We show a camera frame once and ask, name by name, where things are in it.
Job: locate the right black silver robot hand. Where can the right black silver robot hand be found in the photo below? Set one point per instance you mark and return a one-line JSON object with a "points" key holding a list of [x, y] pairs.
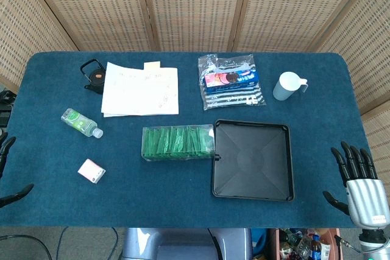
{"points": [[365, 199]]}

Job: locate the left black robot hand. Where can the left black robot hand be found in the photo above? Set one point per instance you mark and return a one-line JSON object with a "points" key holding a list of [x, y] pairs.
{"points": [[7, 145]]}

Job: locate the clear box of green packets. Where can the clear box of green packets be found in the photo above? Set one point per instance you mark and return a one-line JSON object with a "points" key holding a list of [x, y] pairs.
{"points": [[176, 144]]}

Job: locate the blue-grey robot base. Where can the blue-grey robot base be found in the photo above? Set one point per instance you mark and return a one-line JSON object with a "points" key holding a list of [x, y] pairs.
{"points": [[182, 243]]}

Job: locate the black square plastic tray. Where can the black square plastic tray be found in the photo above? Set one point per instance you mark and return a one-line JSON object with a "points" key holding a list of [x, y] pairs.
{"points": [[253, 162]]}

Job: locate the green tea packets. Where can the green tea packets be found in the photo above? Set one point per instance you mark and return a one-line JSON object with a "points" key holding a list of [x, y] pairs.
{"points": [[176, 143]]}

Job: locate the dark equipment beside table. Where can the dark equipment beside table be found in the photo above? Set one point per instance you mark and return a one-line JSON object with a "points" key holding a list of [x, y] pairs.
{"points": [[6, 107]]}

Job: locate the water bottle with green label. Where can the water bottle with green label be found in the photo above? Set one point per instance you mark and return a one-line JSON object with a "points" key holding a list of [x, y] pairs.
{"points": [[80, 122]]}

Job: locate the box of assorted clutter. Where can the box of assorted clutter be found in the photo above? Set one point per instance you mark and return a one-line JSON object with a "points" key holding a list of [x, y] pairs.
{"points": [[304, 244]]}

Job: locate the small pink white box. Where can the small pink white box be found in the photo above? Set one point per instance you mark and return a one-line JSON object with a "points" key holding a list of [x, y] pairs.
{"points": [[91, 171]]}

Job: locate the small black teapot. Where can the small black teapot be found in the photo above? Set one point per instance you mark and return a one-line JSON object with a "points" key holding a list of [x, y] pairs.
{"points": [[95, 77]]}

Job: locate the white paper sheets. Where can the white paper sheets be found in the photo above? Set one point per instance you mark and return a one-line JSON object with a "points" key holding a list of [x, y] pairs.
{"points": [[140, 92]]}

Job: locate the pale orange sticky note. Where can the pale orange sticky note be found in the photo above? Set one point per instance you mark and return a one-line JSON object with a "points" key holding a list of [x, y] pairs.
{"points": [[151, 65]]}

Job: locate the clear bag with striped cloth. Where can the clear bag with striped cloth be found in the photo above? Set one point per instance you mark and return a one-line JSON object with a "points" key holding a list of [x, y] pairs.
{"points": [[234, 97]]}

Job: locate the blue carpet table cover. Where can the blue carpet table cover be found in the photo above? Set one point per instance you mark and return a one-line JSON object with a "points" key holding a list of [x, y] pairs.
{"points": [[170, 187]]}

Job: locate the blue cookie box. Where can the blue cookie box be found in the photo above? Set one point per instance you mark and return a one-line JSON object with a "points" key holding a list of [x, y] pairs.
{"points": [[231, 79]]}

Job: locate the bamboo folding screen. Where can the bamboo folding screen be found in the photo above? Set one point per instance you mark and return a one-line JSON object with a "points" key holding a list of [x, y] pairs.
{"points": [[195, 7]]}

